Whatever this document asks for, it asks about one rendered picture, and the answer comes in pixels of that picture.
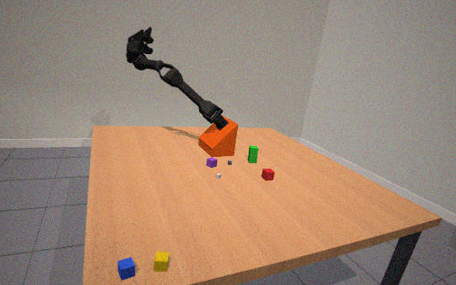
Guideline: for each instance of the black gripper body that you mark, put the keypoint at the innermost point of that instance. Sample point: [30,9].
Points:
[140,42]

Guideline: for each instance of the green block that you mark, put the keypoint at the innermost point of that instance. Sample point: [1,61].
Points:
[253,150]
[252,159]

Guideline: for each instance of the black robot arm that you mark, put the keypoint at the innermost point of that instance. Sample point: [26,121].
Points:
[174,78]

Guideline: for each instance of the blue block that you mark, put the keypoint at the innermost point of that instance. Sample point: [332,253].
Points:
[126,268]

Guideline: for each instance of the yellow block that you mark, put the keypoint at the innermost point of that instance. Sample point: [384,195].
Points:
[161,262]

